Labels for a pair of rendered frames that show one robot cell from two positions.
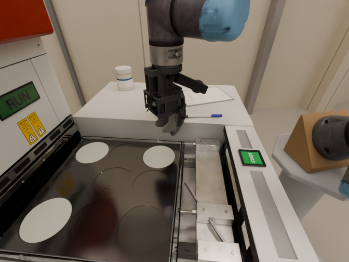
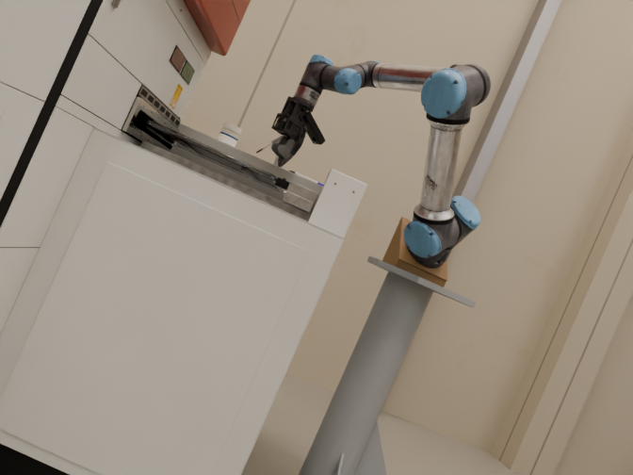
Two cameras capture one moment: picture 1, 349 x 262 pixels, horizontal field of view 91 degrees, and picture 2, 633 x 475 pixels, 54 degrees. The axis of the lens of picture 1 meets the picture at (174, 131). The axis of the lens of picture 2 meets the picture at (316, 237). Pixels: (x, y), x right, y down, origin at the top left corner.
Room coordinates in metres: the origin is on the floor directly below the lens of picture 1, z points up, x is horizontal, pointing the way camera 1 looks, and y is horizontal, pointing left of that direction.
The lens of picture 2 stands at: (-1.54, -0.03, 0.78)
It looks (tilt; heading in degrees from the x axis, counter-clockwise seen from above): 1 degrees up; 355
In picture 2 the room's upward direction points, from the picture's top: 24 degrees clockwise
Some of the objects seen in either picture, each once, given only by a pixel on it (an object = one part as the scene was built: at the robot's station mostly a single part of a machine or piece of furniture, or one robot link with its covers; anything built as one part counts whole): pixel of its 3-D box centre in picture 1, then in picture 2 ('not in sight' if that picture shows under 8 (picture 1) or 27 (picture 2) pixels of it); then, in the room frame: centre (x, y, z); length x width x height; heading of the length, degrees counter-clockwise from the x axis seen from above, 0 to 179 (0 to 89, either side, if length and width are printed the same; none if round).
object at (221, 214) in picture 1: (214, 213); not in sight; (0.21, -0.09, 0.89); 0.08 x 0.03 x 0.03; 85
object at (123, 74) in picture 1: (124, 78); (228, 138); (0.78, 0.23, 1.01); 0.07 x 0.07 x 0.10
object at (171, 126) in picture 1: (170, 127); (284, 152); (0.40, 0.01, 1.01); 0.06 x 0.03 x 0.09; 125
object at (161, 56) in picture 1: (167, 55); (306, 97); (0.41, 0.02, 1.19); 0.08 x 0.08 x 0.05
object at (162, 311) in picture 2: not in sight; (191, 324); (0.36, 0.05, 0.41); 0.96 x 0.64 x 0.82; 175
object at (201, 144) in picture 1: (207, 144); not in sight; (0.45, -0.11, 0.89); 0.08 x 0.03 x 0.03; 85
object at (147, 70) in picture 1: (164, 89); (294, 120); (0.41, 0.02, 1.11); 0.09 x 0.08 x 0.12; 125
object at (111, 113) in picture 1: (166, 113); (263, 187); (0.67, 0.03, 0.89); 0.62 x 0.35 x 0.14; 85
